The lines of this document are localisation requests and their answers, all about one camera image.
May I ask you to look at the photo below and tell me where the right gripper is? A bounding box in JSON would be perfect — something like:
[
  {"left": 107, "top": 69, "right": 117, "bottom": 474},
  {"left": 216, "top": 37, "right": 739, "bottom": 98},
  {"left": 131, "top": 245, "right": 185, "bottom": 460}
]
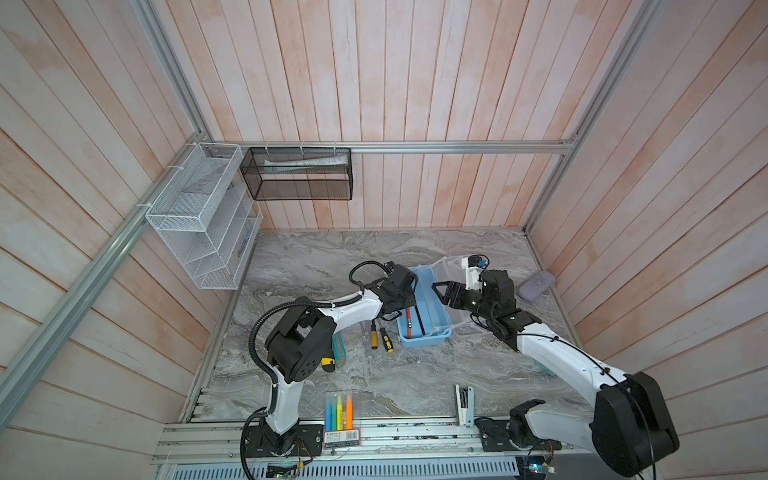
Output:
[{"left": 432, "top": 280, "right": 495, "bottom": 322}]

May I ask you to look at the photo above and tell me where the black hex key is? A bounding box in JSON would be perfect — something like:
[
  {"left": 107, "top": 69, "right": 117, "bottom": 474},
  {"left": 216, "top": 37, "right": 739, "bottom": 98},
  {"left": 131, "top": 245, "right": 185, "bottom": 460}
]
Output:
[{"left": 414, "top": 305, "right": 426, "bottom": 337}]

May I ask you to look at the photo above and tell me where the blue plastic tool box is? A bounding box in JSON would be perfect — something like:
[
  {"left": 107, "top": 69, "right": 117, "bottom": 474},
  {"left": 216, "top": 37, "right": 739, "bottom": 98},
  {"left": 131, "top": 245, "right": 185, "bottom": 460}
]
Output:
[{"left": 397, "top": 256, "right": 472, "bottom": 349}]

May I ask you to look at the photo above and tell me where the large black yellow screwdriver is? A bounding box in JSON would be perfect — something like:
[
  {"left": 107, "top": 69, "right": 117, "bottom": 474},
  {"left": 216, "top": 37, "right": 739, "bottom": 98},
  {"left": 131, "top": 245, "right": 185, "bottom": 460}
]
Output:
[{"left": 321, "top": 357, "right": 336, "bottom": 373}]

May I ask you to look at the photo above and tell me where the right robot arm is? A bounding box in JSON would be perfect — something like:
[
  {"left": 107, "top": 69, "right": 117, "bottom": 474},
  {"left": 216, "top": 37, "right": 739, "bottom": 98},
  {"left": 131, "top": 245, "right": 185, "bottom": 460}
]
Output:
[{"left": 432, "top": 270, "right": 680, "bottom": 477}]

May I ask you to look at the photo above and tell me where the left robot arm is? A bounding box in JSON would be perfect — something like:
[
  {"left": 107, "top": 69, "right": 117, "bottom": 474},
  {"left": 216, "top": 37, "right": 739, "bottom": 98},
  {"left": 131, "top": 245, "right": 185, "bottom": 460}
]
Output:
[{"left": 240, "top": 260, "right": 418, "bottom": 461}]

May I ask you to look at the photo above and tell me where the highlighter pen pack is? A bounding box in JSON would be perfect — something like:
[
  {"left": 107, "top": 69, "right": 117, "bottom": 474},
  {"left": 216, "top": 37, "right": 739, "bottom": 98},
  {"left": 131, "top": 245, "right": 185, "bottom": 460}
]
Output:
[{"left": 323, "top": 392, "right": 362, "bottom": 449}]

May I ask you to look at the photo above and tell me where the small yellow screwdriver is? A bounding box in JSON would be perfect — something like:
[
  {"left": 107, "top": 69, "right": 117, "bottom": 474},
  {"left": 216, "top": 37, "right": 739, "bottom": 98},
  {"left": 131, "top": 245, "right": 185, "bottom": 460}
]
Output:
[{"left": 370, "top": 320, "right": 379, "bottom": 350}]

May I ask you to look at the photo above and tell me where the black yellow stubby screwdriver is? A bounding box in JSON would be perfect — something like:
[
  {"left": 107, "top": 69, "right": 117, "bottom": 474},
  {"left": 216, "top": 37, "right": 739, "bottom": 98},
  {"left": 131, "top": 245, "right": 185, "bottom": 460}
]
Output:
[{"left": 376, "top": 324, "right": 394, "bottom": 354}]

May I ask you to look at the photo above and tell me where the white stapler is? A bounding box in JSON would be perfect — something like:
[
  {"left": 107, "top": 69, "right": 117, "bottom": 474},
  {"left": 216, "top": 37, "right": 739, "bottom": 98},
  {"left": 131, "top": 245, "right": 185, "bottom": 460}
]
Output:
[{"left": 454, "top": 384, "right": 475, "bottom": 428}]

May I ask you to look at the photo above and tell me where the black mesh basket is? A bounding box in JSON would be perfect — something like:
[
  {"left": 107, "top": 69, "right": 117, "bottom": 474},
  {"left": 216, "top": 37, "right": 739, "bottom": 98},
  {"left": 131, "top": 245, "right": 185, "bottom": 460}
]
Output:
[{"left": 240, "top": 146, "right": 354, "bottom": 202}]

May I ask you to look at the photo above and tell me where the teal handled tool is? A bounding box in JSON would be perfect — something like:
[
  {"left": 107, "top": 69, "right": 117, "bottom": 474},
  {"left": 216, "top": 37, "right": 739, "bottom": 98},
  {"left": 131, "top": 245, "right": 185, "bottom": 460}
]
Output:
[{"left": 332, "top": 333, "right": 346, "bottom": 366}]

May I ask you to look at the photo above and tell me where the white wire mesh shelf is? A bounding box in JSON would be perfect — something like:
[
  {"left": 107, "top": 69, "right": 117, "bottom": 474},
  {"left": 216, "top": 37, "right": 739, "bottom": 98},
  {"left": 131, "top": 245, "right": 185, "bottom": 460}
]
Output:
[{"left": 146, "top": 143, "right": 263, "bottom": 290}]

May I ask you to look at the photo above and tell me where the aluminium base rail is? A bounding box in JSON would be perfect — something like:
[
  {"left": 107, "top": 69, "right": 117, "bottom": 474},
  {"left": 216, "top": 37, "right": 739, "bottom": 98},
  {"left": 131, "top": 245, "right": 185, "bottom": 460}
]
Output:
[{"left": 151, "top": 413, "right": 650, "bottom": 466}]

